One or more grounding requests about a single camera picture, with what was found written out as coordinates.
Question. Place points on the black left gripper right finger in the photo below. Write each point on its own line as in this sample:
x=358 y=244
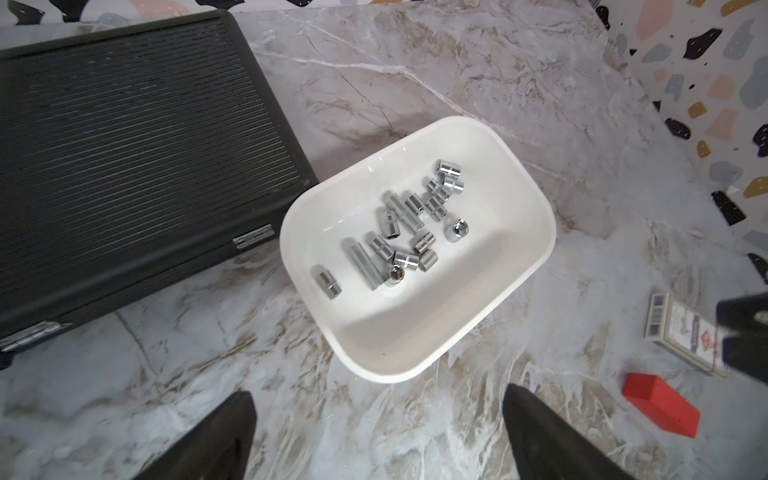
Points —
x=545 y=446

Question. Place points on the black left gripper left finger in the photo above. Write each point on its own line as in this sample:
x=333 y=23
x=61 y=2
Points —
x=216 y=448

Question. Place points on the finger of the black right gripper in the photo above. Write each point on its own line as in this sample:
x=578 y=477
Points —
x=747 y=353
x=747 y=314

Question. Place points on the long chrome socket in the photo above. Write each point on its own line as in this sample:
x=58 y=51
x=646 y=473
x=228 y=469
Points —
x=363 y=262

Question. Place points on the large chrome deep socket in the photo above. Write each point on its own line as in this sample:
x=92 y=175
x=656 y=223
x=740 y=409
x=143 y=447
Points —
x=403 y=213

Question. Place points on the small printed card box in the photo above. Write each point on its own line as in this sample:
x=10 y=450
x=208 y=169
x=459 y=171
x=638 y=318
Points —
x=685 y=333

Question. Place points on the white plastic storage box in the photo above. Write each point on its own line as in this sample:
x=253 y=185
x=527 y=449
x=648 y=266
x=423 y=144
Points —
x=393 y=333

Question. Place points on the red plastic block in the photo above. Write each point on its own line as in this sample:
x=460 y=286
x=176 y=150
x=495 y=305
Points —
x=662 y=404

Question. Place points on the black ribbed tool case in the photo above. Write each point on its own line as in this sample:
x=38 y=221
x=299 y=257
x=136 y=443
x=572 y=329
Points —
x=132 y=159

